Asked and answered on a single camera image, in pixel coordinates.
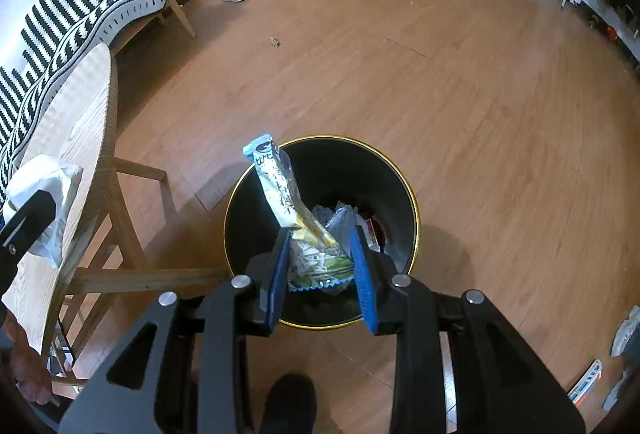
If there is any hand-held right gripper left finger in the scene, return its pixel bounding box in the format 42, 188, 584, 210
59, 229, 293, 434

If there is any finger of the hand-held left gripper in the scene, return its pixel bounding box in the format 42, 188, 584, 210
0, 191, 57, 299

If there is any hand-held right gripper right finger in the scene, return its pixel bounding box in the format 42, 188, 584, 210
348, 225, 586, 434

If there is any white plastic bag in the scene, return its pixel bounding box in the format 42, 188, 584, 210
2, 154, 84, 271

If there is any silver printed plastic bag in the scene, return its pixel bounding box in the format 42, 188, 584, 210
312, 200, 361, 247

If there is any yellow-green white snack packet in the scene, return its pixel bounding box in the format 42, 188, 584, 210
242, 134, 357, 292

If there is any black gold-rimmed trash bin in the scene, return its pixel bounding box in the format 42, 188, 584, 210
223, 134, 422, 331

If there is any person's left hand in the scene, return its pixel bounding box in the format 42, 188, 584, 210
0, 309, 53, 407

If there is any red white packet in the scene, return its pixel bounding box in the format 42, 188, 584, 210
357, 214, 391, 255

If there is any person's black shoe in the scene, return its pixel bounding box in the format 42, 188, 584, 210
262, 373, 318, 434

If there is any black white striped blanket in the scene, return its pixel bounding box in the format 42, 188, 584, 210
0, 0, 168, 209

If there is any white orange blue box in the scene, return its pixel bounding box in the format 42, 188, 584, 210
567, 358, 603, 409

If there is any grey crumpled cloth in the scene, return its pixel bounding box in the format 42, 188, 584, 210
609, 306, 640, 357

